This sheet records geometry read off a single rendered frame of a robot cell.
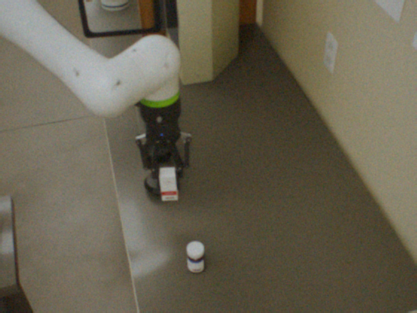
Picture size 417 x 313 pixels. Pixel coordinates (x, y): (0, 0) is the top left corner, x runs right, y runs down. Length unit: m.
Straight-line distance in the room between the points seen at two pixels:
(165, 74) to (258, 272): 0.55
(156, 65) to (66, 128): 2.30
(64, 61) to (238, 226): 0.65
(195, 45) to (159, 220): 0.67
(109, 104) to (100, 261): 1.64
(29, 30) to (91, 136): 2.13
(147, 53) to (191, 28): 0.75
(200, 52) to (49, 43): 0.85
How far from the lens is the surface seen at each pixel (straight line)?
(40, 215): 2.85
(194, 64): 1.88
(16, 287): 1.42
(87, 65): 1.04
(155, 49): 1.07
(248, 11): 2.27
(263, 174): 1.56
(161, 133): 1.19
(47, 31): 1.12
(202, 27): 1.81
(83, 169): 3.02
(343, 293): 1.33
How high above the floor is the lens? 2.03
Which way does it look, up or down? 43 degrees down
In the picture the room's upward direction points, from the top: 1 degrees counter-clockwise
